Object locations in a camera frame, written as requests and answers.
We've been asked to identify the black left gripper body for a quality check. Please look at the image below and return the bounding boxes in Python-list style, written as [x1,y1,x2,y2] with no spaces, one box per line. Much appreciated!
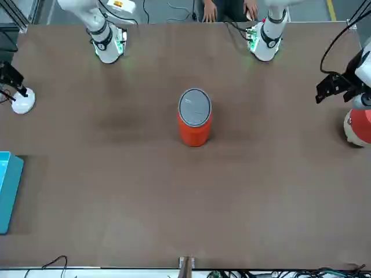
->
[329,51,363,90]

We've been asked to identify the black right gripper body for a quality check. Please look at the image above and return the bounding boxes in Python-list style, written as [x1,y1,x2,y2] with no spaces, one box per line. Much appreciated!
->
[0,61,15,85]

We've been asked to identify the red cylindrical trash bin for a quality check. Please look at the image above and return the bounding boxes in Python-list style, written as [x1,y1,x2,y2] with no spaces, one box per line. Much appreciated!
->
[176,87,214,148]

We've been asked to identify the white desk lamp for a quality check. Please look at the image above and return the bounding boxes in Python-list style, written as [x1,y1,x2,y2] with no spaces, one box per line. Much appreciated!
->
[0,88,37,115]

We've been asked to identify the red and white round object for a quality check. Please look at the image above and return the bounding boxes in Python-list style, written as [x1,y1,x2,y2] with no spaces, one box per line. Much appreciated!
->
[343,94,371,148]

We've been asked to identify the small green circuit board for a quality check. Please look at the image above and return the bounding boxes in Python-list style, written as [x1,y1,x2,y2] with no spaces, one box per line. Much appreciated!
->
[117,28,128,56]
[245,24,258,53]

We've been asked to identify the blue plastic tray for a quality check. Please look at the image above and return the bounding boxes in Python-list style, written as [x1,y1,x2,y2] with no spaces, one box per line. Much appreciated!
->
[0,151,25,235]

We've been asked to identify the person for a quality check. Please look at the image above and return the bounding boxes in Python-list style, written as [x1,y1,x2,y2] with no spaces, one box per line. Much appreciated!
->
[202,0,260,23]

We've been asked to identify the white box with warning label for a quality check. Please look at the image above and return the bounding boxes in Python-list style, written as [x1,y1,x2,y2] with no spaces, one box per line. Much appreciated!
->
[106,0,137,14]

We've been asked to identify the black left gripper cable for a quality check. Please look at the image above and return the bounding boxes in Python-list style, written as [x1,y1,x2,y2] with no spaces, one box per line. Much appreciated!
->
[319,21,359,75]

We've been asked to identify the grey floor cable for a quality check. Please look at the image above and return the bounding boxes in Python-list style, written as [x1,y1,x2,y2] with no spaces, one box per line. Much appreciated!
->
[167,0,198,20]

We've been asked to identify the thin black cable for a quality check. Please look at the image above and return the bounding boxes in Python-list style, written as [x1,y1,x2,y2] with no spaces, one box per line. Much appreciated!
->
[41,255,68,270]

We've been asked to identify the tangled black cable bundle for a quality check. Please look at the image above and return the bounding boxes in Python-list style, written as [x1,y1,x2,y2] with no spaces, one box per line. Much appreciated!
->
[207,262,371,278]

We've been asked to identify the aluminium camera post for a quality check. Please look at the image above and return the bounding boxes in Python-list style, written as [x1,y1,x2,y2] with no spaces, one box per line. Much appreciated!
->
[179,255,196,278]

